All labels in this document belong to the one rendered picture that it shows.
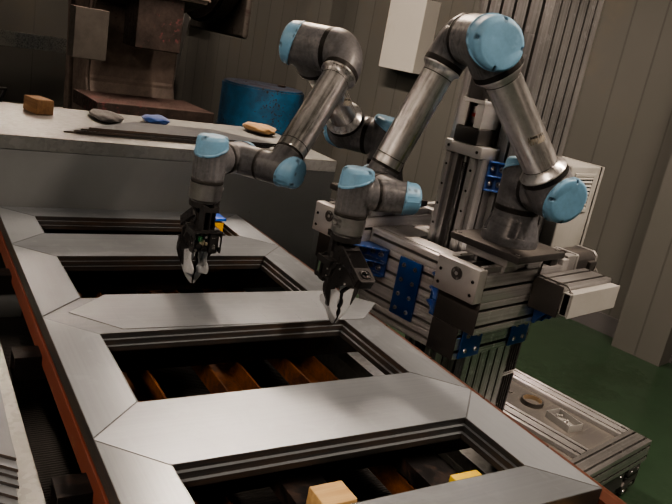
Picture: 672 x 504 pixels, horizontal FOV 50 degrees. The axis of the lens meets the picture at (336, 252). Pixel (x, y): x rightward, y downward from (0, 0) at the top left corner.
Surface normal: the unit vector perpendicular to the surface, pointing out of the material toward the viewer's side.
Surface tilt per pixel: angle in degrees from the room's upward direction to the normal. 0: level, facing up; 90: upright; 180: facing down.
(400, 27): 90
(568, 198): 96
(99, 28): 90
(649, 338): 90
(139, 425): 0
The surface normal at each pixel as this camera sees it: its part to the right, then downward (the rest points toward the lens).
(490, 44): 0.24, 0.22
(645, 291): -0.73, 0.07
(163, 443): 0.18, -0.94
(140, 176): 0.50, 0.33
